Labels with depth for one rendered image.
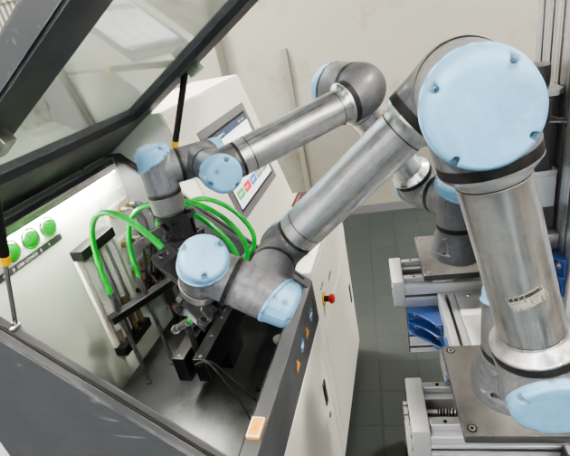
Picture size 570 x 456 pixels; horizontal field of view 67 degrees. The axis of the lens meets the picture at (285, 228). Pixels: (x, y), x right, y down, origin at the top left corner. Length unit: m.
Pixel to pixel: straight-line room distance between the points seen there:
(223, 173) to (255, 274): 0.26
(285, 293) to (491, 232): 0.29
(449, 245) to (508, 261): 0.70
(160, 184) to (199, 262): 0.37
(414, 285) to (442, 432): 0.49
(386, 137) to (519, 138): 0.21
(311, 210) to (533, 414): 0.42
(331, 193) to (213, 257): 0.20
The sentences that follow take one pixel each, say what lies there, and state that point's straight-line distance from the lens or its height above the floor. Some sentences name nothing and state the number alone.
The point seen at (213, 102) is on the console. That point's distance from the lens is 1.68.
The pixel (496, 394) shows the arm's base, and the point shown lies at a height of 1.06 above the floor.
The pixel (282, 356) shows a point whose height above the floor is 0.95.
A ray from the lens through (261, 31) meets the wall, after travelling 3.73.
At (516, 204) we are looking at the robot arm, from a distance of 0.54.
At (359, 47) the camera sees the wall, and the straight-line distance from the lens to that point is 3.67.
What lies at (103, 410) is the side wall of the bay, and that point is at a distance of 0.94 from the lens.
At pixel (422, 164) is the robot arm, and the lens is 1.29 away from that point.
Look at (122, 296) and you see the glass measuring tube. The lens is 1.39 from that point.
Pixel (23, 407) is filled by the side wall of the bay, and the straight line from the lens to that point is 1.08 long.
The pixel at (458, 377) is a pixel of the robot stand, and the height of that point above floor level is 1.04.
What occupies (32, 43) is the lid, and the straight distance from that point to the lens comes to 0.58.
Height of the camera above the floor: 1.73
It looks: 26 degrees down
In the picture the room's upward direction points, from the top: 12 degrees counter-clockwise
